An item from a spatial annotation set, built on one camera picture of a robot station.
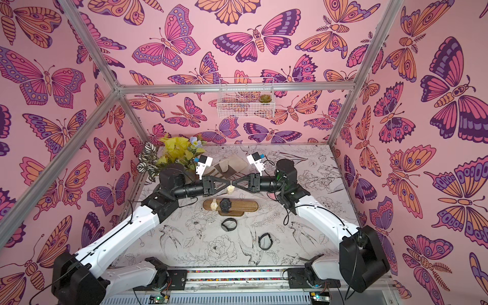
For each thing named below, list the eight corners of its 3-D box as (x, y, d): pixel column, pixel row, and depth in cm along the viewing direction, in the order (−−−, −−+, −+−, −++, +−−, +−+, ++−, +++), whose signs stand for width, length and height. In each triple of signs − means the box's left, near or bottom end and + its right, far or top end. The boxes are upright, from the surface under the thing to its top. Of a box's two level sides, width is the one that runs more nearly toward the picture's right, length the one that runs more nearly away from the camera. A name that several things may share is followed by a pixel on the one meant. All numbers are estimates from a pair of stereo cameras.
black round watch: (221, 231, 88) (220, 228, 86) (222, 219, 92) (222, 217, 90) (237, 230, 88) (236, 228, 86) (237, 219, 92) (237, 217, 90)
